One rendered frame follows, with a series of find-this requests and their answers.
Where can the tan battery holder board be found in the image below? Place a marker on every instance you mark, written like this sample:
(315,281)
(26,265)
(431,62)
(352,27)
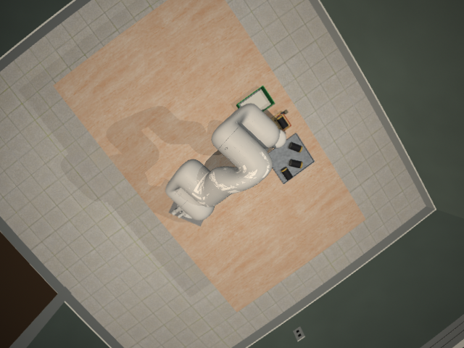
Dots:
(277,116)

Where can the green open-top box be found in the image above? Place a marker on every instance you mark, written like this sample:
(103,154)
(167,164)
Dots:
(261,98)

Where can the black battery with gold end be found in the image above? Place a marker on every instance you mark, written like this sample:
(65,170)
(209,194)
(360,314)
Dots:
(286,173)
(294,163)
(282,122)
(295,147)

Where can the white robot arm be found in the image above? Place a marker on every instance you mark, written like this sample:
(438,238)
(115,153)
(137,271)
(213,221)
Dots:
(196,190)

